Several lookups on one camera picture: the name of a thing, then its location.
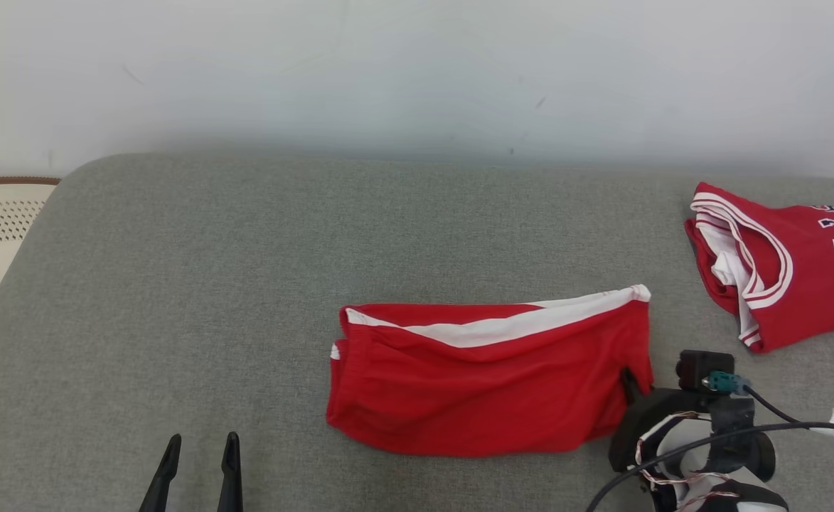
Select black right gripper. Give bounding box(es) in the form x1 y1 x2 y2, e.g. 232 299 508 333
609 368 715 475

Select thin red white wire bundle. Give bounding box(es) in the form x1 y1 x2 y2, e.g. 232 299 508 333
633 411 742 512

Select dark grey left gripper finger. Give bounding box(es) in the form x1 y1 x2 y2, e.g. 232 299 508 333
139 434 182 512
218 432 244 512

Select red shorts white stripes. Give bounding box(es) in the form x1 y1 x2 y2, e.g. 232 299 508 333
326 284 654 457

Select black cable teal connector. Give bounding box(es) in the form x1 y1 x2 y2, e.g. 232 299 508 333
587 371 834 512

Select red white basketball jersey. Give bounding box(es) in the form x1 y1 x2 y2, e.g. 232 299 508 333
685 183 834 354

